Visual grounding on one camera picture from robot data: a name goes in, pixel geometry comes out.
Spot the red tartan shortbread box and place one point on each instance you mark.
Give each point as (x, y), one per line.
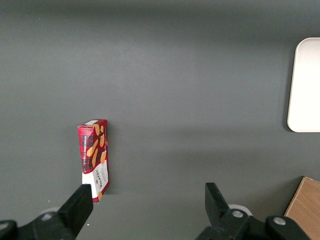
(95, 150)

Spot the wooden drawer cabinet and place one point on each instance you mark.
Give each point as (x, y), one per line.
(306, 210)

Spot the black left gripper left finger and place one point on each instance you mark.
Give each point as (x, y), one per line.
(75, 215)

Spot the cream plastic tray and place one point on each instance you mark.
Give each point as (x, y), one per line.
(306, 87)

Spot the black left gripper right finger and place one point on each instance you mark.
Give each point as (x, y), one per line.
(217, 210)

